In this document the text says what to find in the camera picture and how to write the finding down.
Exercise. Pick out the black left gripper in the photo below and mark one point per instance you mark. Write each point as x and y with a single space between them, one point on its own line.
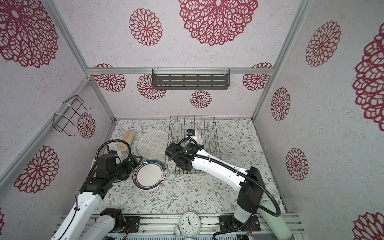
131 167

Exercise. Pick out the dark grey wall shelf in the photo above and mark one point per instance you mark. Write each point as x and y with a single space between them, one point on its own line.
193 79

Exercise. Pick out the pale green bottle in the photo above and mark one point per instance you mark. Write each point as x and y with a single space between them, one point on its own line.
276 224

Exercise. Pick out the white analog clock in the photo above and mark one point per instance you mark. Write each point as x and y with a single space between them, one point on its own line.
189 226

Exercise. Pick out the cream plate blue grid lines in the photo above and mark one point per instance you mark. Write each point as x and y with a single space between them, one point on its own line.
152 145

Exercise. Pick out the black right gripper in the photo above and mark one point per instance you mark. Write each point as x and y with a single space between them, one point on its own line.
200 147

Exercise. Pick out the black wire wall holder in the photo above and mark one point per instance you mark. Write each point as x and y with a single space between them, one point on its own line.
61 120

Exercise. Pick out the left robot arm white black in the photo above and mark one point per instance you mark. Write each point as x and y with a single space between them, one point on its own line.
107 170

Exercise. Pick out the silver wire dish rack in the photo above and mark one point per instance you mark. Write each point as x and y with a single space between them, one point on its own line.
182 129

